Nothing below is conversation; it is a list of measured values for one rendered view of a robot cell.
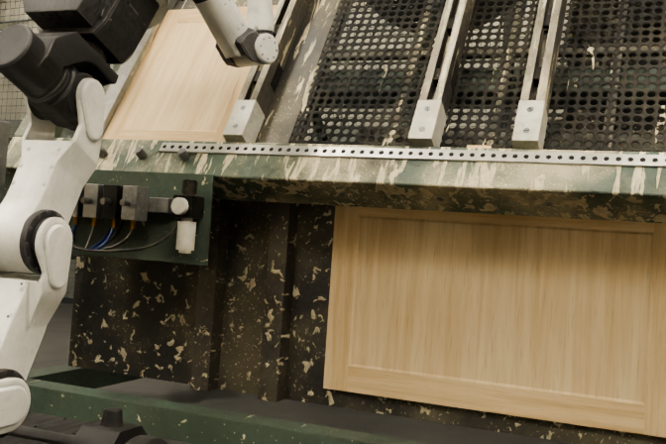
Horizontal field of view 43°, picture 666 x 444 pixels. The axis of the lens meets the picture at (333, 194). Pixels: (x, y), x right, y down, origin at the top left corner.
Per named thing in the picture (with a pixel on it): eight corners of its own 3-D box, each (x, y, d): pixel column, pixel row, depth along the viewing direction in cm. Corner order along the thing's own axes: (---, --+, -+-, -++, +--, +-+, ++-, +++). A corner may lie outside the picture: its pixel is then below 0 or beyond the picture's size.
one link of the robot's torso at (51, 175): (24, 266, 178) (80, 64, 191) (-40, 260, 185) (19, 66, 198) (69, 283, 191) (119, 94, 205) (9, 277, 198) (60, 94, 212)
